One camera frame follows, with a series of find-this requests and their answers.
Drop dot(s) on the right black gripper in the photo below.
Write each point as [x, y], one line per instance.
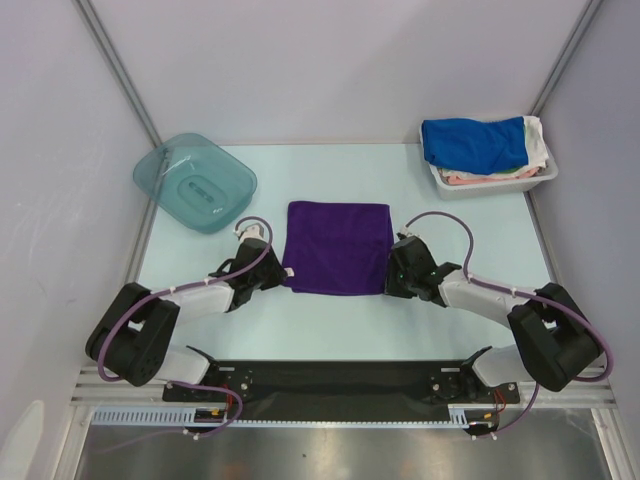
[395, 279]

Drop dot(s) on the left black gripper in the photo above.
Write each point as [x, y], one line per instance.
[278, 273]

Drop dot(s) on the purple microfiber towel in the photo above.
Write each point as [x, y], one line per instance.
[338, 249]

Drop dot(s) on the blue towel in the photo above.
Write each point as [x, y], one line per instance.
[476, 147]

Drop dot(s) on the green microfiber towel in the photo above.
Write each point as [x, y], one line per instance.
[515, 171]

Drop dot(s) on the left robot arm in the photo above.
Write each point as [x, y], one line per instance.
[132, 340]

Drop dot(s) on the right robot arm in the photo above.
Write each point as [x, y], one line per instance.
[553, 344]

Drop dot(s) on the pink towel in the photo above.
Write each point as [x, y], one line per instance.
[457, 180]

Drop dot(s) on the translucent blue plastic tray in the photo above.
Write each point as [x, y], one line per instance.
[196, 182]

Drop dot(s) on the white plastic basket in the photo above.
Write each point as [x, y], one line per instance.
[449, 192]

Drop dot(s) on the white towel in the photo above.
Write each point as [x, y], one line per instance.
[535, 144]

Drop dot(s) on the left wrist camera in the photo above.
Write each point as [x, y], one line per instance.
[252, 231]

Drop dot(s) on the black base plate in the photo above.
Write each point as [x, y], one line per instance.
[345, 391]

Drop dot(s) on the white slotted cable duct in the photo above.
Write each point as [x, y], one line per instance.
[193, 417]

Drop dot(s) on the aluminium rail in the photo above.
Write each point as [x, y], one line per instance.
[90, 389]

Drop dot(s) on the left aluminium frame post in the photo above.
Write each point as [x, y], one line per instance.
[107, 48]

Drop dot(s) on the aluminium frame post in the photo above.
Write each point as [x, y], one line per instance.
[570, 47]
[107, 48]

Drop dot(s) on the right aluminium frame post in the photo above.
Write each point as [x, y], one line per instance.
[570, 47]

